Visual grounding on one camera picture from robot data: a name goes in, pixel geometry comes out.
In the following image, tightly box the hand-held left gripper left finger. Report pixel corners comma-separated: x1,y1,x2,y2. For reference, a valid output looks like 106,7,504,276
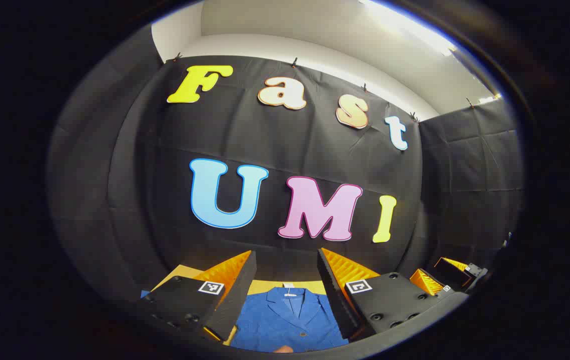
137,250,258,343

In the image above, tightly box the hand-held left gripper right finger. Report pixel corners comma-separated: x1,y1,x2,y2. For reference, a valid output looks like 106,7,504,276
316,247,468,341

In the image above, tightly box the blue jacket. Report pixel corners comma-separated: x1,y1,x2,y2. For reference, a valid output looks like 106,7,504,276
141,286,349,353

